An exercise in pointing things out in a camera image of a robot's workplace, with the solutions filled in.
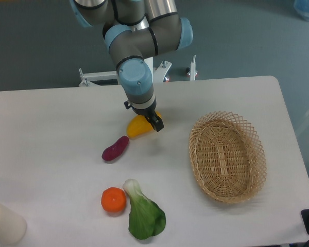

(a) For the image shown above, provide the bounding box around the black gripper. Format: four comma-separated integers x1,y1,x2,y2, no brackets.
124,99,164,132

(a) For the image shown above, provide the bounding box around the yellow mango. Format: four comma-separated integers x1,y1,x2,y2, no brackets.
126,115,154,138

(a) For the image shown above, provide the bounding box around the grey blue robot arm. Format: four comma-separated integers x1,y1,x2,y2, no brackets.
70,1,193,131

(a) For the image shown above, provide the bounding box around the purple sweet potato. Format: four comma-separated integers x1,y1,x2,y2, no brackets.
101,135,129,162

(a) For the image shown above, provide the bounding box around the woven bamboo basket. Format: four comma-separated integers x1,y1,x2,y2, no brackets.
189,111,267,204

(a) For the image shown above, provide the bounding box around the orange tangerine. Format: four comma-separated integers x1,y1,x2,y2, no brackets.
101,187,127,213

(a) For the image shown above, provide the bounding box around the green bok choy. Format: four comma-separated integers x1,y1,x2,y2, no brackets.
123,179,166,240

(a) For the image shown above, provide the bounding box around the cream cylindrical bottle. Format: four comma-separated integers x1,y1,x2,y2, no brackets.
0,204,27,245

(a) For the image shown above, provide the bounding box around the blue plastic bag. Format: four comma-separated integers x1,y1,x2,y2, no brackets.
294,0,309,22

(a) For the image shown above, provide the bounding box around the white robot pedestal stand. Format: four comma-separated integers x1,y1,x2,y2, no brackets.
78,55,198,87

